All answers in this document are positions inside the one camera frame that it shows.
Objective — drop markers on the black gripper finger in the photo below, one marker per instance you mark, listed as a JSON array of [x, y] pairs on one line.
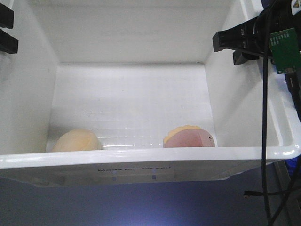
[[6, 17], [8, 44]]

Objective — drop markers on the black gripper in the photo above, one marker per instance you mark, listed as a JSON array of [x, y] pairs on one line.
[[249, 37]]

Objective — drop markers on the white plastic tote box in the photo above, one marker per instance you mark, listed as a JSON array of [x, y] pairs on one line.
[[130, 71]]

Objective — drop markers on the yellow plush ball toy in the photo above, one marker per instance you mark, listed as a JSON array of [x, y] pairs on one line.
[[77, 140]]

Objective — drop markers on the green circuit board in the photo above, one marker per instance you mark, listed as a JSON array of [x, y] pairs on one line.
[[285, 51]]

